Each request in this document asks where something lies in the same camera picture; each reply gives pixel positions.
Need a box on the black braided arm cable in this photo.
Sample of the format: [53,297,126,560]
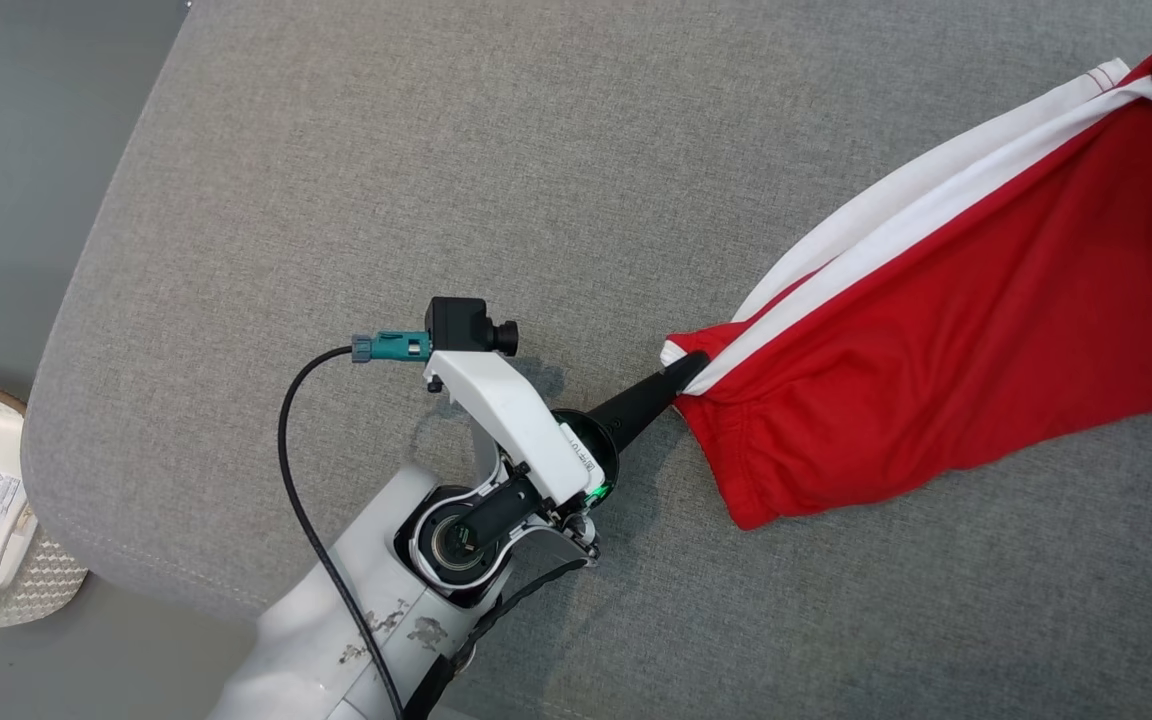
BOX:
[401,557,589,720]

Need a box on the red shorts white side stripe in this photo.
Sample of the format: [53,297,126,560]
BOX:
[661,40,1152,531]

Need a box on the white perforated laundry basket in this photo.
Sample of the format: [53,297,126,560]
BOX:
[0,365,90,646]

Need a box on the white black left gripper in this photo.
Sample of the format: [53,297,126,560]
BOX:
[422,350,712,508]

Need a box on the black cable teal connector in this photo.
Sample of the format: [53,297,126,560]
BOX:
[277,331,434,720]

